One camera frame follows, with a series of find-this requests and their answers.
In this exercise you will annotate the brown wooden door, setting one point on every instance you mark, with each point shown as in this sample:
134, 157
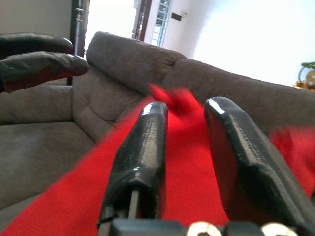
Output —
142, 17

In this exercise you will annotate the dark door frame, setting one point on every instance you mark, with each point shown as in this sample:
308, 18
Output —
78, 22

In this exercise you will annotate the dark wall plate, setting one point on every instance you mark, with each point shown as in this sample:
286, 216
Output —
176, 16

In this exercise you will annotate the window with white grille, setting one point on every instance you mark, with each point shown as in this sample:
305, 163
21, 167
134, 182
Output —
160, 22

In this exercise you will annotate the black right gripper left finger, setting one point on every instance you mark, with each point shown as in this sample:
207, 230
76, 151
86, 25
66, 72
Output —
142, 152

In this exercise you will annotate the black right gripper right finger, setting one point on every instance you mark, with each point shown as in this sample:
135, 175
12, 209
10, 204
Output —
251, 167

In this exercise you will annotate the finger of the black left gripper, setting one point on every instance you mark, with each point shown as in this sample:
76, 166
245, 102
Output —
39, 66
34, 44

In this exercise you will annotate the red pillow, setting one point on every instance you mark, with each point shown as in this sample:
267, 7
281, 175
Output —
189, 159

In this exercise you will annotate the grey fabric sofa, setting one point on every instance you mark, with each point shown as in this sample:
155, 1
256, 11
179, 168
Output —
123, 68

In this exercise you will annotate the golden ornament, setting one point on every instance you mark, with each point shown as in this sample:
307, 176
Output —
306, 78

